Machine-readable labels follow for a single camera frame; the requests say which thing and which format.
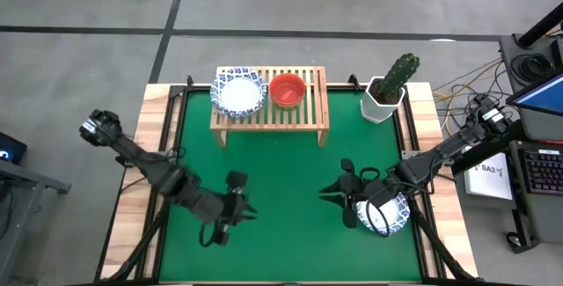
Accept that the grey metal stand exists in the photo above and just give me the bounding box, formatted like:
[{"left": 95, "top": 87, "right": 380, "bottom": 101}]
[{"left": 0, "top": 158, "right": 72, "bottom": 274}]

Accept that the orange plastic bowl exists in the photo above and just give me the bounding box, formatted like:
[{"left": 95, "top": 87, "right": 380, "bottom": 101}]
[{"left": 268, "top": 73, "right": 307, "bottom": 109}]

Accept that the white hexagonal plant pot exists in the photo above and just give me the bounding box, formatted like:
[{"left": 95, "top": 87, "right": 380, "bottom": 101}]
[{"left": 360, "top": 76, "right": 406, "bottom": 125}]

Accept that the green cactus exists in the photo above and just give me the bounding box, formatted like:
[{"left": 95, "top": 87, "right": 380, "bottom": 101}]
[{"left": 378, "top": 52, "right": 421, "bottom": 105}]

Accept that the wooden slatted shelf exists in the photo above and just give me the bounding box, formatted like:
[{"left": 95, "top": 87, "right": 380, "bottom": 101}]
[{"left": 209, "top": 65, "right": 331, "bottom": 148}]

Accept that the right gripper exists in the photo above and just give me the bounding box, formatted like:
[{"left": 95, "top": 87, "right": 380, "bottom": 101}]
[{"left": 319, "top": 158, "right": 377, "bottom": 230}]

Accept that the dark grey desk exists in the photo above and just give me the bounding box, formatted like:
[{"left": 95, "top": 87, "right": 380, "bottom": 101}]
[{"left": 499, "top": 33, "right": 563, "bottom": 252}]

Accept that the coiled black cable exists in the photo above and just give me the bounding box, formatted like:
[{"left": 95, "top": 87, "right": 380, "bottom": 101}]
[{"left": 509, "top": 52, "right": 552, "bottom": 87}]

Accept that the computer monitor blue screen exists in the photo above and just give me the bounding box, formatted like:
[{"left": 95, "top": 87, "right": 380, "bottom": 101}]
[{"left": 505, "top": 73, "right": 563, "bottom": 118}]

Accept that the black looped camera cable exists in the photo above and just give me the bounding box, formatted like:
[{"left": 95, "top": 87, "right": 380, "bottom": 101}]
[
  {"left": 359, "top": 166, "right": 393, "bottom": 238},
  {"left": 198, "top": 222, "right": 230, "bottom": 248}
]

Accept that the blue patterned paper bowl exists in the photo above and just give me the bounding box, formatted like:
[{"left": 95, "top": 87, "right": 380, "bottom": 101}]
[
  {"left": 209, "top": 66, "right": 268, "bottom": 118},
  {"left": 355, "top": 191, "right": 412, "bottom": 238}
]

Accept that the black monitor stand pole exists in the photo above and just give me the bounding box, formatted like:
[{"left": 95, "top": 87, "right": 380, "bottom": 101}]
[{"left": 517, "top": 3, "right": 563, "bottom": 50}]

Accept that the green table mat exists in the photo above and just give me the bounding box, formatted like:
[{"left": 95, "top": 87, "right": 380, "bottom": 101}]
[{"left": 157, "top": 90, "right": 424, "bottom": 283}]

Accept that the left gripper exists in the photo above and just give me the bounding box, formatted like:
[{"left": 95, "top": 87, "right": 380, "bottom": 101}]
[{"left": 214, "top": 170, "right": 259, "bottom": 247}]

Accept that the black metal table frame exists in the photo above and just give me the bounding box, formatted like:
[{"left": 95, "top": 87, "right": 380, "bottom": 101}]
[{"left": 99, "top": 74, "right": 480, "bottom": 286}]

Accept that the black device blue light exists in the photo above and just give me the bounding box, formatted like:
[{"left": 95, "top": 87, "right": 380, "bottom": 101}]
[{"left": 0, "top": 130, "right": 28, "bottom": 166}]

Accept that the black backlit keyboard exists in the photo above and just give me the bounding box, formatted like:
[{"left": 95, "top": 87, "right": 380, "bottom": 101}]
[{"left": 521, "top": 148, "right": 563, "bottom": 197}]

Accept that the black slanted bar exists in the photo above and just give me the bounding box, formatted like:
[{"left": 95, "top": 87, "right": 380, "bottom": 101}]
[{"left": 451, "top": 121, "right": 529, "bottom": 177}]

